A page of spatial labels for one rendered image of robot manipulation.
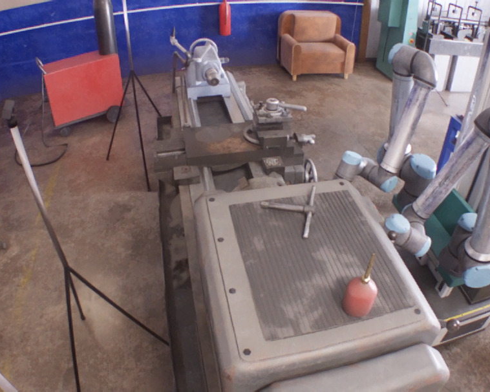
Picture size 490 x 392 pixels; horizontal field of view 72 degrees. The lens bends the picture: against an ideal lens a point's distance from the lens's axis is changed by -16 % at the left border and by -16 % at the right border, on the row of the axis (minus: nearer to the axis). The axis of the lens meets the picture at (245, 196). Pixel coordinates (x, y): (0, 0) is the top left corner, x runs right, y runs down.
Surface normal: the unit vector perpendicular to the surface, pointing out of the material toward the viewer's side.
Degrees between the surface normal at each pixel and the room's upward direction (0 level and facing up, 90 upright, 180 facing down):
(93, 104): 90
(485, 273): 95
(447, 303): 0
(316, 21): 83
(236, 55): 90
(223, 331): 45
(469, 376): 0
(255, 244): 0
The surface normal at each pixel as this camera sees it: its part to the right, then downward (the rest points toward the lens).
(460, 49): 0.20, 0.61
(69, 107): 0.52, 0.53
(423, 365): 0.00, -0.79
